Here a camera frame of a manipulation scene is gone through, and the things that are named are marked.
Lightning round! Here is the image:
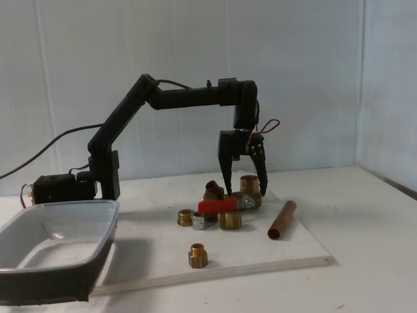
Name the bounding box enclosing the small brass reducer fitting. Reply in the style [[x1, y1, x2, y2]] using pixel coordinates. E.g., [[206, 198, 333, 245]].
[[188, 243, 210, 270]]

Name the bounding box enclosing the brass pipe coupling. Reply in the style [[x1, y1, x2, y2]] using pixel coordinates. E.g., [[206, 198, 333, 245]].
[[240, 175, 261, 196]]

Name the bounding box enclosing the silver metal nut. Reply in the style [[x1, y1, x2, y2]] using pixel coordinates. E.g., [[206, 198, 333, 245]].
[[191, 211, 209, 231]]

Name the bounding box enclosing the clear plastic box black rim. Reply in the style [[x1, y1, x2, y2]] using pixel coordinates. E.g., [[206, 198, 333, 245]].
[[0, 199, 121, 306]]

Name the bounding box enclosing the brass threaded hex fitting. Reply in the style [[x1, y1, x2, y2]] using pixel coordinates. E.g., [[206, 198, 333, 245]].
[[177, 209, 195, 227]]

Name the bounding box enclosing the red gripper servo wire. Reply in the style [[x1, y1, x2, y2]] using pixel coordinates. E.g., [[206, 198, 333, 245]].
[[249, 119, 281, 146]]

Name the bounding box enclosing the red base wire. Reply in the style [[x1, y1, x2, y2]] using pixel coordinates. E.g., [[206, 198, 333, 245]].
[[21, 183, 35, 208]]

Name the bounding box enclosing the short dark copper tube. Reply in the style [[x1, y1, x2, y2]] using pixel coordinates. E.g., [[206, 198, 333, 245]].
[[205, 180, 224, 198]]

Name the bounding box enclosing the long copper pipe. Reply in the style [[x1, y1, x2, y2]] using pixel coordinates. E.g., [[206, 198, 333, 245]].
[[267, 200, 298, 241]]

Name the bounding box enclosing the large brass ring fitting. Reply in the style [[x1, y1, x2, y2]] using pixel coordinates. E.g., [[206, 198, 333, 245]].
[[201, 190, 225, 222]]

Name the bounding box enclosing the white plywood board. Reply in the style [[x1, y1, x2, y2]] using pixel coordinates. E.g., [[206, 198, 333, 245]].
[[92, 175, 336, 296]]

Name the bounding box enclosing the brass ball valve red handle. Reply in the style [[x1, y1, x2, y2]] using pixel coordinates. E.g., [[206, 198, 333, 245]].
[[197, 192, 263, 213]]

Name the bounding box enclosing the brass hex adapter fitting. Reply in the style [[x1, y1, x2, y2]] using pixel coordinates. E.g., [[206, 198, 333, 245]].
[[217, 211, 242, 231]]

